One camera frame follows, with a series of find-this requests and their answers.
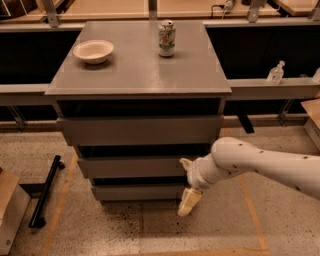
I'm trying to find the grey drawer cabinet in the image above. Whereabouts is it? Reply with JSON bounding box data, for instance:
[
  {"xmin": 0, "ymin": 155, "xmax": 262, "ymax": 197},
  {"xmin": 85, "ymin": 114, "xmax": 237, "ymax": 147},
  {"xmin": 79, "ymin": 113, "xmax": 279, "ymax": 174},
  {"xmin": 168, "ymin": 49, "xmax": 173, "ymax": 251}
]
[{"xmin": 46, "ymin": 20, "xmax": 231, "ymax": 189}]

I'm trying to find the grey drawer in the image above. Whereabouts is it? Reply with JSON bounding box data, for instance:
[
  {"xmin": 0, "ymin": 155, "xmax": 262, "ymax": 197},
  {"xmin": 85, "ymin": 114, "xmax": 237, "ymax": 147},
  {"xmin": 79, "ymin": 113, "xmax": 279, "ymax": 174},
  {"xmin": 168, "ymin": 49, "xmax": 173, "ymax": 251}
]
[
  {"xmin": 92, "ymin": 184, "xmax": 184, "ymax": 201},
  {"xmin": 57, "ymin": 116, "xmax": 222, "ymax": 146},
  {"xmin": 78, "ymin": 157, "xmax": 186, "ymax": 179}
]

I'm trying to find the black bracket under rail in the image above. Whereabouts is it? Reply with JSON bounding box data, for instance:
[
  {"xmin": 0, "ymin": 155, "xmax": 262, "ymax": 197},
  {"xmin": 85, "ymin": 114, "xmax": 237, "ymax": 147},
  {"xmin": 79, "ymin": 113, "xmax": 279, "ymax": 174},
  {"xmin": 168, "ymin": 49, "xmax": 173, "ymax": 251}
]
[{"xmin": 238, "ymin": 114, "xmax": 254, "ymax": 134}]

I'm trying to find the cardboard box on left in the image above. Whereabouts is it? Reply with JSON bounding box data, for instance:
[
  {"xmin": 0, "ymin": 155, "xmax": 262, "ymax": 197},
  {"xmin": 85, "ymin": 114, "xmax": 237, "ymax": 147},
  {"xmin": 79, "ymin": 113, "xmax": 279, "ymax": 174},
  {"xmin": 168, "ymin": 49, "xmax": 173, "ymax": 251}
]
[{"xmin": 0, "ymin": 170, "xmax": 30, "ymax": 256}]

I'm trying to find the clear sanitizer bottle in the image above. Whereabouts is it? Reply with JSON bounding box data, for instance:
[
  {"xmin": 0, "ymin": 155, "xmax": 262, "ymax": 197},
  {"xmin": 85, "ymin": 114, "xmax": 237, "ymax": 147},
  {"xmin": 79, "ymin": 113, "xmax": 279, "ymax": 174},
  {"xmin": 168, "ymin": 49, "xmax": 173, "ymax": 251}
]
[{"xmin": 266, "ymin": 60, "xmax": 285, "ymax": 85}]

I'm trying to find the grey bottom drawer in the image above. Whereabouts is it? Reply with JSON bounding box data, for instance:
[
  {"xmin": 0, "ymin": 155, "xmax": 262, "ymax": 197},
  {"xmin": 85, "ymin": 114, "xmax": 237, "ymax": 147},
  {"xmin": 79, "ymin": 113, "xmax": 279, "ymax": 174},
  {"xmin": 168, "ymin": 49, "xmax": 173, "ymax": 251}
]
[{"xmin": 92, "ymin": 184, "xmax": 184, "ymax": 201}]

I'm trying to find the grey top drawer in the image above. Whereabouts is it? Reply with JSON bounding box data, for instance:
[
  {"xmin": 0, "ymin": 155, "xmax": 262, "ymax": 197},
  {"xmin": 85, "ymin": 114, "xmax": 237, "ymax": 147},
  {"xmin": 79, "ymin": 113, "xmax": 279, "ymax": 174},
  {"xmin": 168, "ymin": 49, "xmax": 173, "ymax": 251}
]
[{"xmin": 57, "ymin": 116, "xmax": 222, "ymax": 146}]

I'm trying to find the wooden board at right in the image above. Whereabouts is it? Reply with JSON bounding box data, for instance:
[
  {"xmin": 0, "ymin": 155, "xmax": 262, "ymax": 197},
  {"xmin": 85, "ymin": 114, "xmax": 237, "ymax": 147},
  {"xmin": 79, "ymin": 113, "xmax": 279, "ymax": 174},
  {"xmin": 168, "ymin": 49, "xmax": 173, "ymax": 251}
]
[{"xmin": 301, "ymin": 99, "xmax": 320, "ymax": 129}]

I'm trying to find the grey middle drawer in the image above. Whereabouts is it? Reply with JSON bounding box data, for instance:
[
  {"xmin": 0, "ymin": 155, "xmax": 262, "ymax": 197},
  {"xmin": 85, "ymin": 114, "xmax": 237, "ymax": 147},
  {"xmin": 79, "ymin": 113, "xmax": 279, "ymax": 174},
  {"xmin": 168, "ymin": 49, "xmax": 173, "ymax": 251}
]
[{"xmin": 78, "ymin": 157, "xmax": 186, "ymax": 179}]

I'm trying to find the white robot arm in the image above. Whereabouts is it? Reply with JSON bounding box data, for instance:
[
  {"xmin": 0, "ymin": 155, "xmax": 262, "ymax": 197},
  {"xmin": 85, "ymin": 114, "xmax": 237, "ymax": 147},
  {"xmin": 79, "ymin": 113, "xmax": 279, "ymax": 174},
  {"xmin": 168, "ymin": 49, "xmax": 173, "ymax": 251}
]
[{"xmin": 178, "ymin": 137, "xmax": 320, "ymax": 216}]

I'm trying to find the green white soda can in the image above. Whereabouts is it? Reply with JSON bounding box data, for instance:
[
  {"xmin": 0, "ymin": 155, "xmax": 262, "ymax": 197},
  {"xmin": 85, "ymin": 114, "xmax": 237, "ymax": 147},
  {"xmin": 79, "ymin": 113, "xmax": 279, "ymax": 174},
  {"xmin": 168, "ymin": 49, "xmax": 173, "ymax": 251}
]
[{"xmin": 159, "ymin": 20, "xmax": 176, "ymax": 57}]

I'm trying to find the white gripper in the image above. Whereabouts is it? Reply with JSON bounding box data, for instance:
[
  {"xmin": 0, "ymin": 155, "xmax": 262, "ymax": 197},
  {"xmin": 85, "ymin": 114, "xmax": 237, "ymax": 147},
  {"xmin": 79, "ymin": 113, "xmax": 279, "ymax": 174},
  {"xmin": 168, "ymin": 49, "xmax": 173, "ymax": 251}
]
[{"xmin": 178, "ymin": 155, "xmax": 222, "ymax": 217}]

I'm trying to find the grey metal rail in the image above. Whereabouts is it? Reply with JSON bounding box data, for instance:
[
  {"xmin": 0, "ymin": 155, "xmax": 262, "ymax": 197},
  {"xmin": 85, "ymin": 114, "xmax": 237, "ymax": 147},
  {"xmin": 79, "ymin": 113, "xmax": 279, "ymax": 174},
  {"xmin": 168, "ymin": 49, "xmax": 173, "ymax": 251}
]
[{"xmin": 0, "ymin": 78, "xmax": 320, "ymax": 106}]

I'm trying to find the black metal bar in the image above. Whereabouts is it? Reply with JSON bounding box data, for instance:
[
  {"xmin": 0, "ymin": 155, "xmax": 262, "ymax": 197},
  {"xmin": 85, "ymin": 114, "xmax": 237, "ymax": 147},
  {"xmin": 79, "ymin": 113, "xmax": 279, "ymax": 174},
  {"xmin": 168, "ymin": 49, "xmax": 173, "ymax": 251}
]
[{"xmin": 28, "ymin": 155, "xmax": 65, "ymax": 228}]

